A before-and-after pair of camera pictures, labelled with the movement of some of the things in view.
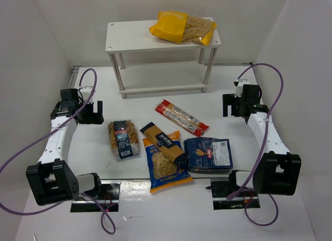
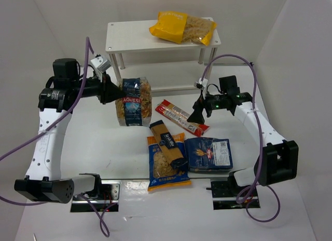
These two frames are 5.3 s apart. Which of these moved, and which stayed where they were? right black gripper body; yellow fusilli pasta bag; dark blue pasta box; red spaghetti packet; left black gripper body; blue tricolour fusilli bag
Moved: right black gripper body; blue tricolour fusilli bag; left black gripper body
Stayed: dark blue pasta box; yellow fusilli pasta bag; red spaghetti packet
